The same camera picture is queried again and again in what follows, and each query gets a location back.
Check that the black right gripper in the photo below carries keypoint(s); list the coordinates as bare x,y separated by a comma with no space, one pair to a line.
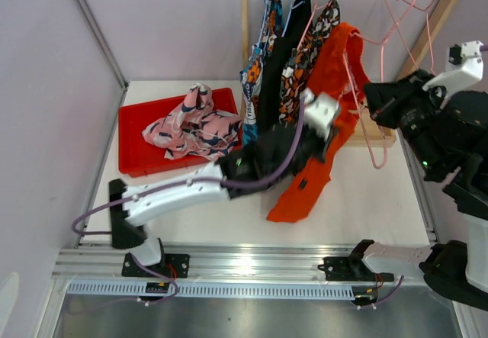
386,100

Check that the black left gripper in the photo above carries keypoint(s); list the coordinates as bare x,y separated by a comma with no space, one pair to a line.
323,145

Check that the black shorts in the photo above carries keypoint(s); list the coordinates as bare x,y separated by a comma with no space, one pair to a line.
269,99

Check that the pink patterned shorts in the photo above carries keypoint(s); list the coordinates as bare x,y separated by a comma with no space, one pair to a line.
195,128

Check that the orange grey camouflage shorts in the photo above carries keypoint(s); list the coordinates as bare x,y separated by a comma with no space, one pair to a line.
299,67

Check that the blue wire hanger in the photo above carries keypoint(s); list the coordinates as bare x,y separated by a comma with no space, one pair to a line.
265,29
292,7

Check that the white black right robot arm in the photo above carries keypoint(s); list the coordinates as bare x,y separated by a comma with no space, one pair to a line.
445,131

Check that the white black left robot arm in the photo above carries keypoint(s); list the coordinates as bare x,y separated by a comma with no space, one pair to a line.
131,208

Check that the blue orange cartoon shorts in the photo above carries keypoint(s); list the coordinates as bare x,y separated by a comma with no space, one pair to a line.
251,76

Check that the wooden clothes rack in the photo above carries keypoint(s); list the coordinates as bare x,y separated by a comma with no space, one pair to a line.
436,14

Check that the red plastic tray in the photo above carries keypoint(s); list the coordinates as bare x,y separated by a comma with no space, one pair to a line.
138,158

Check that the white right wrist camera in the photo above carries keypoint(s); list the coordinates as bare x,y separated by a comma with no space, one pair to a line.
464,68

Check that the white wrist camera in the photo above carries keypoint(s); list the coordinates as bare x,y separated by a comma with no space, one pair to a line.
464,68
318,112

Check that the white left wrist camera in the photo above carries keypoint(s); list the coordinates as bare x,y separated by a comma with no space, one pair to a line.
318,112

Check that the aluminium mounting rail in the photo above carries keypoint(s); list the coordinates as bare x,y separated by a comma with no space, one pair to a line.
224,264

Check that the white slotted cable duct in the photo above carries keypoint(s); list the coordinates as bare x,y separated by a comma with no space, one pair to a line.
213,290

